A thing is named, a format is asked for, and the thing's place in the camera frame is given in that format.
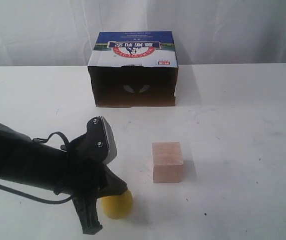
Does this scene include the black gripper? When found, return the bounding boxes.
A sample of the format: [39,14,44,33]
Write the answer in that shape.
[55,116,128,235]

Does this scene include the yellow tennis ball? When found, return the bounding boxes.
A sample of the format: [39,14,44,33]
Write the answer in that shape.
[101,190,133,220]

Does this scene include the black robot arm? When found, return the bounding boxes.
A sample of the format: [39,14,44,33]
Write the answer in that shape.
[0,116,127,235]

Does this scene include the pink wooden block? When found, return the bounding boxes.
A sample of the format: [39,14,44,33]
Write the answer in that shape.
[152,142,184,183]

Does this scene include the open cardboard milk box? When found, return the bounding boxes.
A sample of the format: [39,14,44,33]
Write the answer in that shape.
[88,31,178,108]

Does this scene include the white backdrop curtain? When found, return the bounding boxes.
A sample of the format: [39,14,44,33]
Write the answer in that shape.
[0,0,286,66]

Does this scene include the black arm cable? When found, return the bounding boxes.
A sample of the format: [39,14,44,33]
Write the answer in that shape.
[0,131,74,205]

